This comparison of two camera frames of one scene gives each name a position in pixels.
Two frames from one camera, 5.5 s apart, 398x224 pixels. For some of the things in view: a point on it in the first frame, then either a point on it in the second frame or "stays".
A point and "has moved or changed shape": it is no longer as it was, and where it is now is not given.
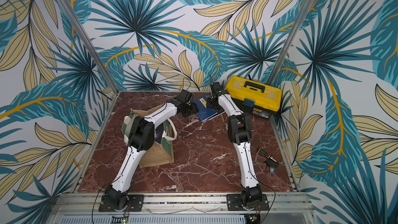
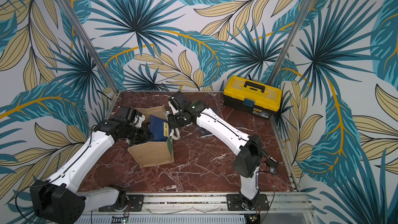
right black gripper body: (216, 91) → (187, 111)
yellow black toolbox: (254, 98) stays
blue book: (204, 112) has moved or changed shape
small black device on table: (269, 160) stays
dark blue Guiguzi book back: (218, 113) → (202, 131)
